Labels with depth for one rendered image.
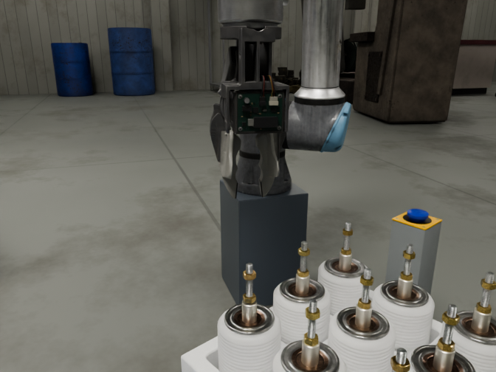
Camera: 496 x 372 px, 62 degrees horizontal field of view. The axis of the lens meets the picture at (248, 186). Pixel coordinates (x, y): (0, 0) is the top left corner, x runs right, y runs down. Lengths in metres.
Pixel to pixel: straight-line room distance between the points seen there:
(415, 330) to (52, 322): 0.83
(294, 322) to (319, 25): 0.59
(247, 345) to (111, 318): 0.58
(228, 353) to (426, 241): 0.44
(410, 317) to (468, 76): 6.77
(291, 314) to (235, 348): 0.12
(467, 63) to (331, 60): 6.43
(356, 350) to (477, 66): 6.99
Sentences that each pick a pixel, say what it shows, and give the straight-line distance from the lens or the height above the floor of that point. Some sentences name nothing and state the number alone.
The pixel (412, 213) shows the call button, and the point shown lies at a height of 0.33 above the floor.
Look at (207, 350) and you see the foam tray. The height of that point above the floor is 0.18.
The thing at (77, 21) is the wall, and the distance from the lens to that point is 7.35.
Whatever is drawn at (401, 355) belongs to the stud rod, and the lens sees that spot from 0.48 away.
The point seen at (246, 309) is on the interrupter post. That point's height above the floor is 0.27.
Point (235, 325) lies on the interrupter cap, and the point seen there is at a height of 0.25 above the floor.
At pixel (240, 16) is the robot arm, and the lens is 0.48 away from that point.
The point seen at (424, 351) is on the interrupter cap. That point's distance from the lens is 0.64.
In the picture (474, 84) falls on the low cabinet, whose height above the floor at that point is 0.15.
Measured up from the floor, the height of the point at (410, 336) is 0.20.
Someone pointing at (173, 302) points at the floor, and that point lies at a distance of 1.16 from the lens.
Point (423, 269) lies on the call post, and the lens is 0.90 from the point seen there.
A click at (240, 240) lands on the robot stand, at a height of 0.20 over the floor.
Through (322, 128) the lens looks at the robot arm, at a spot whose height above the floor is 0.47.
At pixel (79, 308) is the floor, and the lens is 1.20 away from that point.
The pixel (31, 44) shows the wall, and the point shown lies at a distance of 7.40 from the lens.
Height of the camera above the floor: 0.63
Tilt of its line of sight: 18 degrees down
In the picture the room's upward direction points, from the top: straight up
